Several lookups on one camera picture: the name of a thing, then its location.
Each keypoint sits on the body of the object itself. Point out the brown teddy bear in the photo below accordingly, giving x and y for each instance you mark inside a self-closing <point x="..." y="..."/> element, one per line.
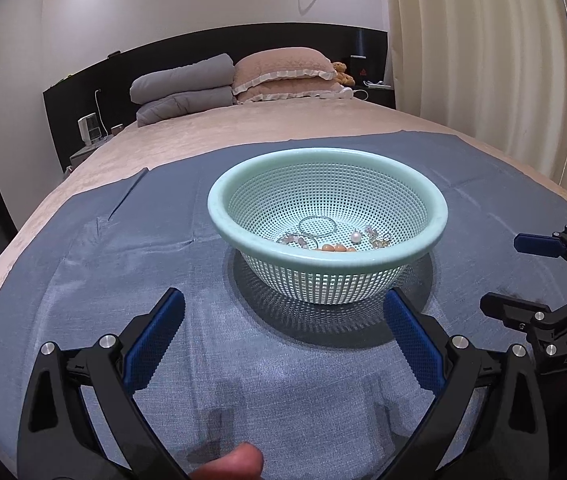
<point x="341" y="76"/>

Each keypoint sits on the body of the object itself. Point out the black bedside table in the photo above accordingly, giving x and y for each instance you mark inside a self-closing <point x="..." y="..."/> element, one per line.
<point x="381" y="95"/>

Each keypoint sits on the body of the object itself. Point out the upper pink frilled pillow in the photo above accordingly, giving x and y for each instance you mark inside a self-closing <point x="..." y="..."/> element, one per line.
<point x="281" y="64"/>

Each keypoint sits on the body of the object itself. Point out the white charger with cable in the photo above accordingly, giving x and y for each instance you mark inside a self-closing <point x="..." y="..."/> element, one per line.
<point x="348" y="93"/>

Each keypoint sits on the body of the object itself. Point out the mint green plastic basket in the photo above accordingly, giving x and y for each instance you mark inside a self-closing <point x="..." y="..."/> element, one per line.
<point x="256" y="206"/>

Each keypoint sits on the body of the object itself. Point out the green bangle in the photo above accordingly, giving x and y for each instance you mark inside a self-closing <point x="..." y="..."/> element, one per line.
<point x="317" y="226"/>

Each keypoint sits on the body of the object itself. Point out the lower grey pillow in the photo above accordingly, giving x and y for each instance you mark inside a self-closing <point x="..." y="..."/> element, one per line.
<point x="184" y="103"/>

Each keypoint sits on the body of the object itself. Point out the lower pink frilled pillow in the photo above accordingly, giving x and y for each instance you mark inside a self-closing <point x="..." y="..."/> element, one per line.
<point x="287" y="89"/>

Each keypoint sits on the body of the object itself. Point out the person's left hand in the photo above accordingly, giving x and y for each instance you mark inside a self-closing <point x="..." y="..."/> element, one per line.
<point x="245" y="462"/>

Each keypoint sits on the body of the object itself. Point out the white bedside device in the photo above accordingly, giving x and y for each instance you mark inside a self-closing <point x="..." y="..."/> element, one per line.
<point x="90" y="131"/>

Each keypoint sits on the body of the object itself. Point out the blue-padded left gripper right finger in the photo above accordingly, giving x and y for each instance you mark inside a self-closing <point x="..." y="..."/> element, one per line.
<point x="419" y="350"/>

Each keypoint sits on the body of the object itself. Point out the cream curtain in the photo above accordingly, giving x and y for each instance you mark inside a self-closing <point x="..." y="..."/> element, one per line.
<point x="493" y="69"/>

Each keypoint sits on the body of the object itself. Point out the upper grey pillow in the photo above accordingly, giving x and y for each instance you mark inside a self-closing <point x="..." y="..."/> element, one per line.
<point x="208" y="74"/>

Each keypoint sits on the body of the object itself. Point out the pink frilled pillow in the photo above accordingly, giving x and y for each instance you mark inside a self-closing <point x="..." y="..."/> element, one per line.
<point x="281" y="64"/>
<point x="287" y="89"/>

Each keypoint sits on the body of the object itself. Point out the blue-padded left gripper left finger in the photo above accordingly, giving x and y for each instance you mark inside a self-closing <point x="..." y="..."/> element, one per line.
<point x="148" y="336"/>

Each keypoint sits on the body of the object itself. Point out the black headboard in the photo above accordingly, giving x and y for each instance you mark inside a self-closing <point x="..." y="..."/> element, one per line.
<point x="104" y="87"/>

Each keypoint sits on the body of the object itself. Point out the grey pillow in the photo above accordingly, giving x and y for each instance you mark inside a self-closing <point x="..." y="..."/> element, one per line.
<point x="208" y="74"/>
<point x="184" y="103"/>

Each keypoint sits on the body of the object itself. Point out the small silver earring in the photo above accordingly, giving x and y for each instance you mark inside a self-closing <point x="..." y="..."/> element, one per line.
<point x="376" y="240"/>

